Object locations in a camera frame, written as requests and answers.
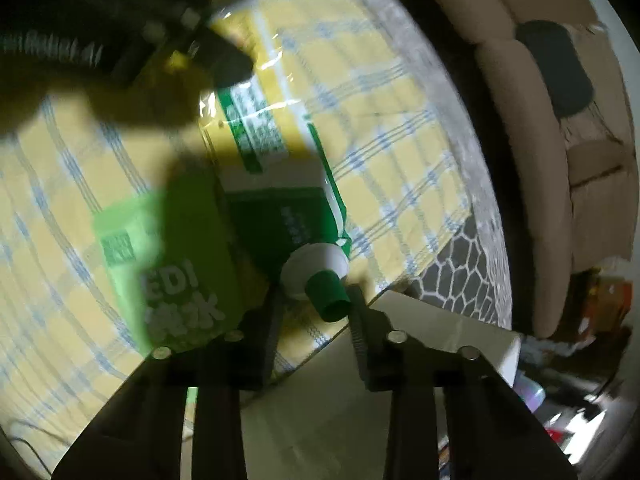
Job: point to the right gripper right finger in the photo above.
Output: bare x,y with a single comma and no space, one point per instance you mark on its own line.
491,432

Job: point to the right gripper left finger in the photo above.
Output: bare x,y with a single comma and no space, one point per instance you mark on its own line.
138,433

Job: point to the light green card packet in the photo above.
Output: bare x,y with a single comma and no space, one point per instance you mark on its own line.
169,259

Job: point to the green yellow pouch with cap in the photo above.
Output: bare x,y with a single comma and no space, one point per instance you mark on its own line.
284,205

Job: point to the purple round container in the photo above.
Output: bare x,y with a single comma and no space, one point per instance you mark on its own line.
530,392

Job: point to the white storage bin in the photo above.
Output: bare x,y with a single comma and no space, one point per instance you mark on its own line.
322,422

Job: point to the brown fabric sofa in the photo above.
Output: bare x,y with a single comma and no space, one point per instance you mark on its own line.
568,188

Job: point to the dark cushion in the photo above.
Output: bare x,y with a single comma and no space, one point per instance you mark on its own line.
550,44

